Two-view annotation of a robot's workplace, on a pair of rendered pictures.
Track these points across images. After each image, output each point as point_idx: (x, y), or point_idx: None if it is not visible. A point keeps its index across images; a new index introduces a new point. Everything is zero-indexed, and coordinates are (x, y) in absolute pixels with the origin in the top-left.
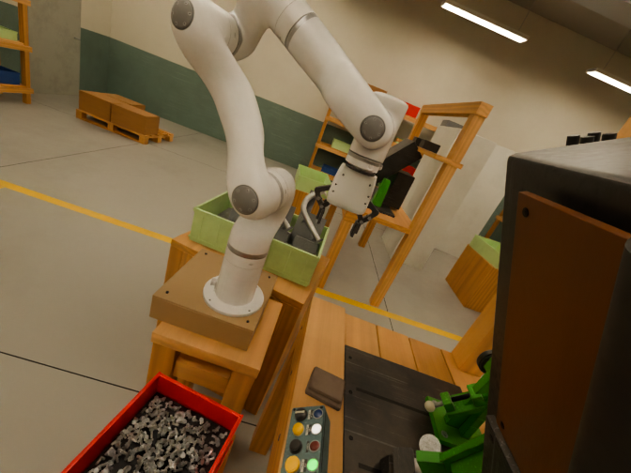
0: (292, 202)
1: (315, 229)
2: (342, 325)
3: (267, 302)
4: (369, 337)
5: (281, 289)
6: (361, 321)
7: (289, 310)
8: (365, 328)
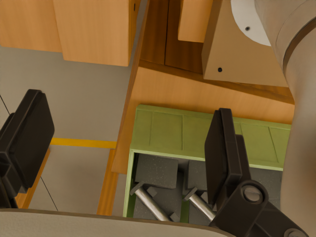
0: (288, 214)
1: (145, 207)
2: (59, 11)
3: (210, 22)
4: (3, 8)
5: (179, 84)
6: (27, 44)
7: (156, 57)
8: (16, 27)
